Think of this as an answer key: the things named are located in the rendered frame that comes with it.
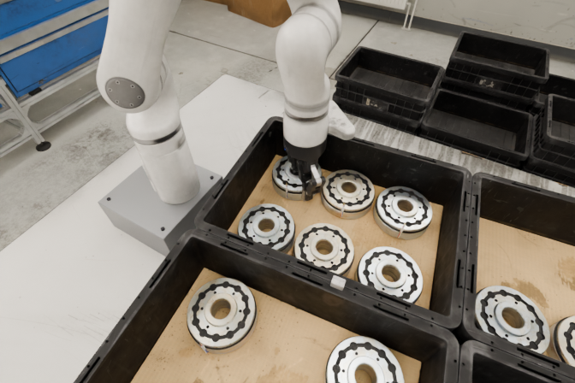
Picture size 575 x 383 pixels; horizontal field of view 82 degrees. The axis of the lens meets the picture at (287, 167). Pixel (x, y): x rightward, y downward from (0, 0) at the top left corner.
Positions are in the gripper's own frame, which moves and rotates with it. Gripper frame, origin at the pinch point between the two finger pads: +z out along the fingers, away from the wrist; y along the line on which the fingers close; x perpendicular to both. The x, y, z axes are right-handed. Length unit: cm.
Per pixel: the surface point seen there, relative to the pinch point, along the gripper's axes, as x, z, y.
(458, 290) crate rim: 9.5, -7.7, 30.2
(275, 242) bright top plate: -9.6, -0.7, 10.6
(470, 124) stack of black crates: 103, 48, -41
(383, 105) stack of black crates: 61, 34, -53
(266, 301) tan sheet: -14.2, 2.2, 18.5
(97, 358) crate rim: -35.7, -7.9, 21.3
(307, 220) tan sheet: -1.8, 2.3, 6.7
